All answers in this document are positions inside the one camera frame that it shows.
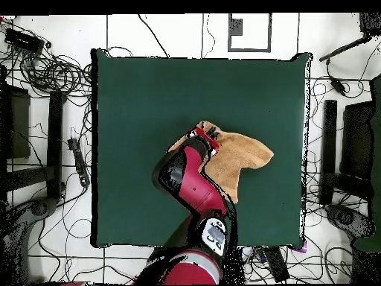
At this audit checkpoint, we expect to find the black power adapter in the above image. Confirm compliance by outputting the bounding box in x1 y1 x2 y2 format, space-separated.
328 75 348 97

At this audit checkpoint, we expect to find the grey square frame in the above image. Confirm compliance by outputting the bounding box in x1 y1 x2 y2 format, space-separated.
228 13 272 53

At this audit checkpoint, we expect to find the black upright post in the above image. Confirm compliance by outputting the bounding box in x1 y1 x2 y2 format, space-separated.
318 99 339 206
45 90 65 200

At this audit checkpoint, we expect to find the dark green table cloth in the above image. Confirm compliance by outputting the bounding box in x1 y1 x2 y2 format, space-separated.
90 48 313 250

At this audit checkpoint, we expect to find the orange terry towel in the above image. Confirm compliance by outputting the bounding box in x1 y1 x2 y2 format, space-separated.
167 119 275 205

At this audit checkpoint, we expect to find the black camera stand base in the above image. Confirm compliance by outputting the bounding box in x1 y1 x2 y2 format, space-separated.
0 196 58 284
324 203 377 241

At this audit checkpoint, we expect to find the black cable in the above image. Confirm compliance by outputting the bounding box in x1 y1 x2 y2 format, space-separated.
137 13 170 59

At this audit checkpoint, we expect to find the black electronics box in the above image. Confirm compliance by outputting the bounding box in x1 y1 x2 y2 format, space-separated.
4 27 45 54

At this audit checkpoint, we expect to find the tangle of black cables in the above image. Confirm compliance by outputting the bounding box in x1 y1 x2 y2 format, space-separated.
17 44 93 99

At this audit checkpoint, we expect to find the black power strip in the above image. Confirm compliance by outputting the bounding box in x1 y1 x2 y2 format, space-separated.
67 137 91 188
261 246 290 283

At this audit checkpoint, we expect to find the black flat panel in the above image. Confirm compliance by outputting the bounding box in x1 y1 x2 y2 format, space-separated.
340 101 376 179
0 84 31 160

